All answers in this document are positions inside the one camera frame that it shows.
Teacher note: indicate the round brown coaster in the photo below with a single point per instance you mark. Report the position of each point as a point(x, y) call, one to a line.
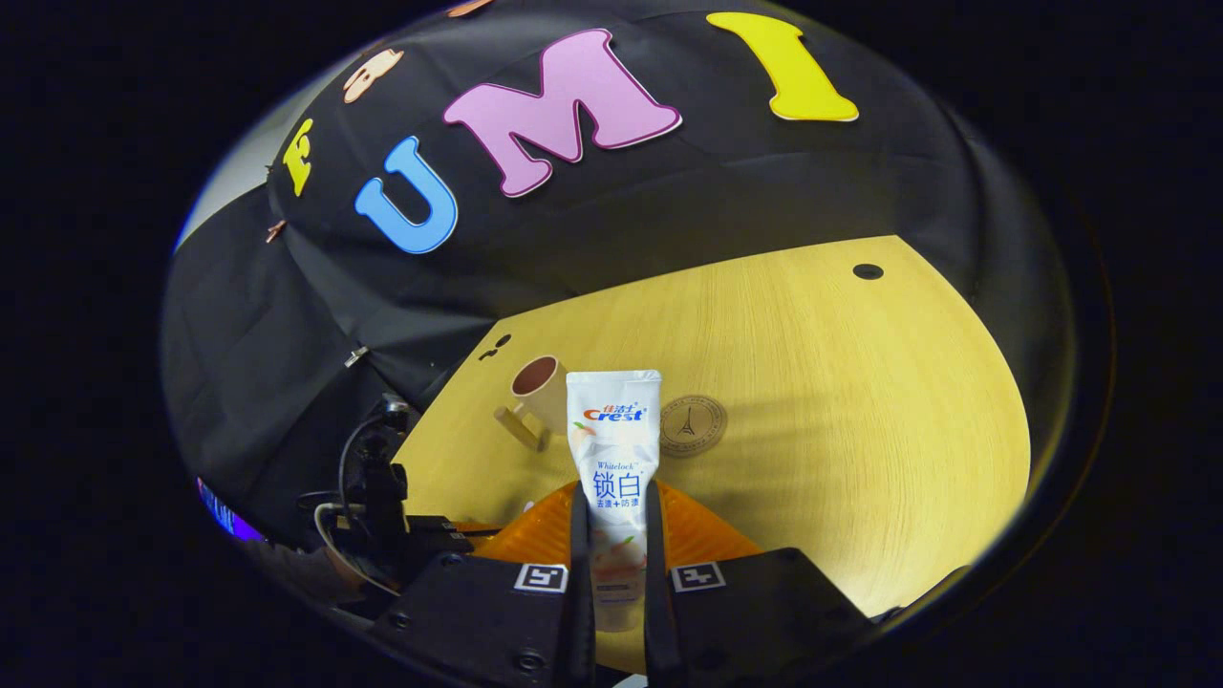
point(696, 425)

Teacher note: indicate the white toothpaste tube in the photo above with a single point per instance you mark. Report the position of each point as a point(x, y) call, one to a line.
point(613, 449)

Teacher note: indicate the wooden desktop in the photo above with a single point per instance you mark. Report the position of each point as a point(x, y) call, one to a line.
point(812, 382)

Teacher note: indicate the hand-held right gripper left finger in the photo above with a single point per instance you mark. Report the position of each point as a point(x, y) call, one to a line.
point(580, 535)

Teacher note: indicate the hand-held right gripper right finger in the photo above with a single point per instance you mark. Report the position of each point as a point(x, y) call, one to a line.
point(655, 545)

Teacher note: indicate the black backdrop cloth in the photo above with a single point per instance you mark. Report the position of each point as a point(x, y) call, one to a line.
point(669, 191)

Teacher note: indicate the beige cup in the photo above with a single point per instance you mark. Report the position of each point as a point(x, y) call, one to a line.
point(547, 397)

